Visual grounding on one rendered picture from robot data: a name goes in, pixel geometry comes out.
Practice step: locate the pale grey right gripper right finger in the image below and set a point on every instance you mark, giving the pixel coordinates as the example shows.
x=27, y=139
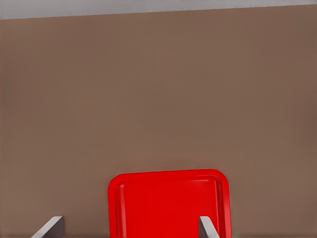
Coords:
x=207, y=229

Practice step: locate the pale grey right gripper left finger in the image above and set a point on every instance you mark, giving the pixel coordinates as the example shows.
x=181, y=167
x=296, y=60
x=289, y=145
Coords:
x=53, y=228

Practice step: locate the red rectangular tray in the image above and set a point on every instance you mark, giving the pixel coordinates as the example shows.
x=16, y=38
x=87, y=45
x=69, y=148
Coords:
x=163, y=205

